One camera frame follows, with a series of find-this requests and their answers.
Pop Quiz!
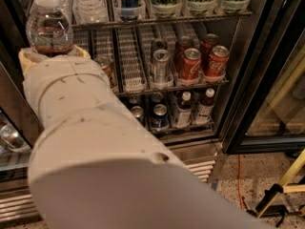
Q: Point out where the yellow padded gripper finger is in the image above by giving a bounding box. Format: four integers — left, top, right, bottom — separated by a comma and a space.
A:
18, 48, 48, 76
68, 45, 91, 59

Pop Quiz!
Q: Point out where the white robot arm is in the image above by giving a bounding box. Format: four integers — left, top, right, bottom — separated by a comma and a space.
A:
19, 49, 273, 229

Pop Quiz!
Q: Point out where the clear water bottle right column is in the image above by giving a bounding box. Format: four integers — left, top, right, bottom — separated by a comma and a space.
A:
72, 0, 109, 24

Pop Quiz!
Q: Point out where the steel fridge left door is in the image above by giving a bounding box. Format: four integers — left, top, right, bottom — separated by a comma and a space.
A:
0, 38, 44, 193

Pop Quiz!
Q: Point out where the brown bottle white cap left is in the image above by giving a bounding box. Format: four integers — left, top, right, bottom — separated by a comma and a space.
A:
174, 92, 192, 127

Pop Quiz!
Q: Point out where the brown bottle white cap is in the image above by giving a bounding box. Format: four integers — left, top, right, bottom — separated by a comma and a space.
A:
174, 92, 192, 127
194, 88, 214, 124

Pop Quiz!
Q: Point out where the brown bottle white cap right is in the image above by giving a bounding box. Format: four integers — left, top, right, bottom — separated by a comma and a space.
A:
194, 88, 214, 124

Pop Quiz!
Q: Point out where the steel fridge base grille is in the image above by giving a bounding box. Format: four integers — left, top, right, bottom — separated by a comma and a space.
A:
0, 143, 226, 224

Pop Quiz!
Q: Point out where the black fridge right door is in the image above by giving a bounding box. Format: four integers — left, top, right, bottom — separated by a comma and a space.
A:
222, 0, 305, 155

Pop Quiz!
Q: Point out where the pepsi can back left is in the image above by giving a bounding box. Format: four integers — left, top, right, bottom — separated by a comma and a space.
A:
128, 94, 142, 109

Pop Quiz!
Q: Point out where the blue red energy drink can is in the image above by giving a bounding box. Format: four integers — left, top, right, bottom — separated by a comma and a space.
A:
118, 0, 139, 21

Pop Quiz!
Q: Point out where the can behind left glass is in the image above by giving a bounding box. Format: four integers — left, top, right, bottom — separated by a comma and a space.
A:
0, 124, 29, 152

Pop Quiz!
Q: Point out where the silver blue can back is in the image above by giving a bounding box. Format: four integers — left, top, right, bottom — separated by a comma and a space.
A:
151, 38, 168, 57

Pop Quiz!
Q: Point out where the blue pepsi can front left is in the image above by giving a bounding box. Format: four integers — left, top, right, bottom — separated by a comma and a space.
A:
131, 106, 145, 125

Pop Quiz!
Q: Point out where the blue pepsi can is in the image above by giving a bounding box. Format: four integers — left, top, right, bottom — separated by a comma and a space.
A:
151, 104, 168, 128
131, 106, 145, 125

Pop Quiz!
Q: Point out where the silver can front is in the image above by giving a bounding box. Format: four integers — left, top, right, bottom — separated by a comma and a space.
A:
152, 49, 170, 83

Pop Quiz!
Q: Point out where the pepsi can back right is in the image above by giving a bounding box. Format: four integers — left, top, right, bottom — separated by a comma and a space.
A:
150, 93, 164, 107

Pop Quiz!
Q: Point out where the blue pepsi can front right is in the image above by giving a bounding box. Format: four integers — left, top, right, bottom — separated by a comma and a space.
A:
151, 104, 168, 128

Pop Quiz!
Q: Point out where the red cola can back left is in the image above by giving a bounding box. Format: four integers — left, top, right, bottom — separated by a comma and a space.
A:
173, 35, 194, 72

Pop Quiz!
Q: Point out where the red cola can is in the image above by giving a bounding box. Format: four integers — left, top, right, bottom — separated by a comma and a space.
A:
178, 48, 201, 80
173, 35, 194, 72
200, 33, 219, 64
204, 45, 230, 77

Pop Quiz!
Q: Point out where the red cola can front left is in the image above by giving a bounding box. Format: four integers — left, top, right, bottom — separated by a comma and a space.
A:
178, 48, 201, 80

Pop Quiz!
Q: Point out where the red cola can back right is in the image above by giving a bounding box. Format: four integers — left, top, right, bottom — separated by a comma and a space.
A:
200, 33, 219, 64

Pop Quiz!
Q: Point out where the red cola can front right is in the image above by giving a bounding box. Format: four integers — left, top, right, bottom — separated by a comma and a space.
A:
204, 45, 230, 77

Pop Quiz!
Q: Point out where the yellow black wheeled stand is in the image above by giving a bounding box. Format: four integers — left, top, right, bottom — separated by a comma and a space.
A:
248, 150, 305, 228

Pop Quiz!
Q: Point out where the middle wire shelf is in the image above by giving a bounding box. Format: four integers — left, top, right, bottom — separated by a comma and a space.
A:
116, 76, 230, 97

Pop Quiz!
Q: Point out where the wire shelf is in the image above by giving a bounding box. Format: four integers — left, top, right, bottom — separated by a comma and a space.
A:
150, 121, 214, 134
72, 11, 253, 31
116, 76, 230, 97

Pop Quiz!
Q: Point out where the bottom wire shelf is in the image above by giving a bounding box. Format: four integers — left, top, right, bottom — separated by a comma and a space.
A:
150, 121, 214, 134

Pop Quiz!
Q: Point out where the top wire shelf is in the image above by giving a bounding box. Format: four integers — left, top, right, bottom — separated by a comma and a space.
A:
72, 11, 253, 31

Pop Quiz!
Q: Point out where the orange cable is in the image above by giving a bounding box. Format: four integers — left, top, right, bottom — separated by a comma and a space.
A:
237, 154, 246, 212

